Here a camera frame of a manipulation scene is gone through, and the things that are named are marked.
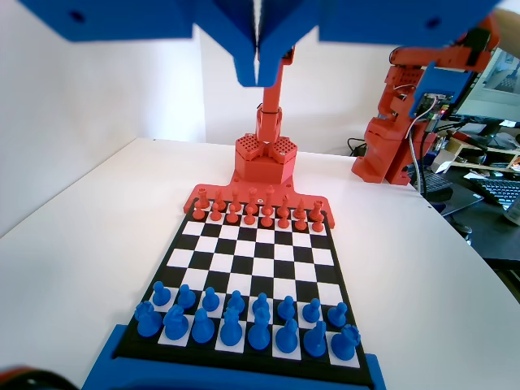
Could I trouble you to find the blue chess rook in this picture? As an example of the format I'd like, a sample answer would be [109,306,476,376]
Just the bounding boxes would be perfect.
[331,325,362,362]
[134,301,163,338]

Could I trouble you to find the black and white chessboard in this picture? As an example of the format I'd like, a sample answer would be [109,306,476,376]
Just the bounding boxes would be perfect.
[115,209,375,387]

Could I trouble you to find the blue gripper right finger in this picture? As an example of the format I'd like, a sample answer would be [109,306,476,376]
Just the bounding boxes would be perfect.
[258,0,504,89]

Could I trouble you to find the blue bishop chess piece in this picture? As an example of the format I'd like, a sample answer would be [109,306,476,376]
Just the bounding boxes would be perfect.
[190,307,215,345]
[275,318,301,355]

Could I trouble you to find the black computer monitor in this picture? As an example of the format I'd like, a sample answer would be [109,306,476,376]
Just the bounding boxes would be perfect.
[440,46,520,123]

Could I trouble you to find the black desk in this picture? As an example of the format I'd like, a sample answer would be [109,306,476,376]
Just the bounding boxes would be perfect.
[418,165,520,263]

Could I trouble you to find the black computer keyboard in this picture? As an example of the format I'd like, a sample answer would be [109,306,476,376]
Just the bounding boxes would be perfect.
[416,170,455,193]
[473,178,520,209]

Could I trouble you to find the red chess pieces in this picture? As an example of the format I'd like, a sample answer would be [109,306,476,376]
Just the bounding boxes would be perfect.
[182,174,337,229]

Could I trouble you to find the wooden monitor riser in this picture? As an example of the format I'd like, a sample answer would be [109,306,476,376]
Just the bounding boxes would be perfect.
[444,136,520,170]

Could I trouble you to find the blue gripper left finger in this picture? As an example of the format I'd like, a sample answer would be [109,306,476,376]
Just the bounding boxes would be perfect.
[15,0,259,89]

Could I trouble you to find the group of blue chess pieces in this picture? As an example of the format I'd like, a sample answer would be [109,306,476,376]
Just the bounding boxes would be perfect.
[80,323,387,390]

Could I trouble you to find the blue controller board holder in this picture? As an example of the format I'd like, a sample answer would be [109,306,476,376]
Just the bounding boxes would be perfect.
[409,60,477,119]

